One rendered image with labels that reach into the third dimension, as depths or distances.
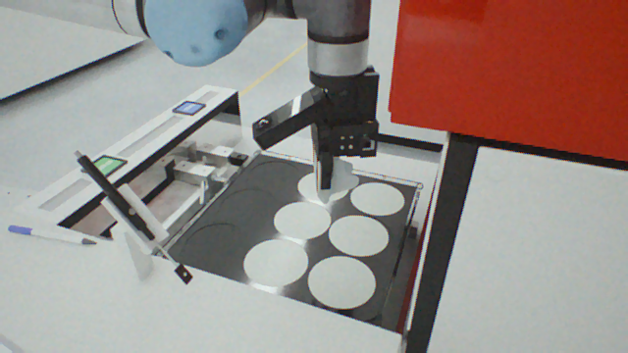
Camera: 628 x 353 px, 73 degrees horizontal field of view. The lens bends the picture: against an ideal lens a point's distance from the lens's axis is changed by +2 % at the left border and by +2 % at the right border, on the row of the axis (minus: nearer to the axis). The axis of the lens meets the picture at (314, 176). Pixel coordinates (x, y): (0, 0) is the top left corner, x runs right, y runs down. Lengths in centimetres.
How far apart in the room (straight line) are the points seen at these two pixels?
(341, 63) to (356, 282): 32
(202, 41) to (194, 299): 32
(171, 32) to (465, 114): 25
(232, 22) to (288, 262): 40
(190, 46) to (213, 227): 42
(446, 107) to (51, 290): 52
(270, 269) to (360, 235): 16
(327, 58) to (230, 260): 35
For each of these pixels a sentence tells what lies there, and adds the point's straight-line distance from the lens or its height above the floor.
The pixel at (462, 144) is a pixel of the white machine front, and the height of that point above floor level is 122.
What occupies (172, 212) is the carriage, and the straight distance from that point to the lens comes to 84.
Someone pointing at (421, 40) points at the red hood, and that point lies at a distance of 33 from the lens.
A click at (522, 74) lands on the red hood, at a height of 128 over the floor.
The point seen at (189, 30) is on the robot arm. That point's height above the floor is 129.
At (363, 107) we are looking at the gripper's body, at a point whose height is 115.
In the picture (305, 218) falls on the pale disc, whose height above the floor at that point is 90.
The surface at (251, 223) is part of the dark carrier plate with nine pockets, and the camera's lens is 75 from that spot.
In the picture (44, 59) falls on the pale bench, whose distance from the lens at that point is 406.
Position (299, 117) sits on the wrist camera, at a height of 114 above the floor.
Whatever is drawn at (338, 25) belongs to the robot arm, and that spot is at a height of 126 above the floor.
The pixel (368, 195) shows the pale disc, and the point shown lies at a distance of 81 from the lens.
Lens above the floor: 139
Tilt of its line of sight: 35 degrees down
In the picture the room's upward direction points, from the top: straight up
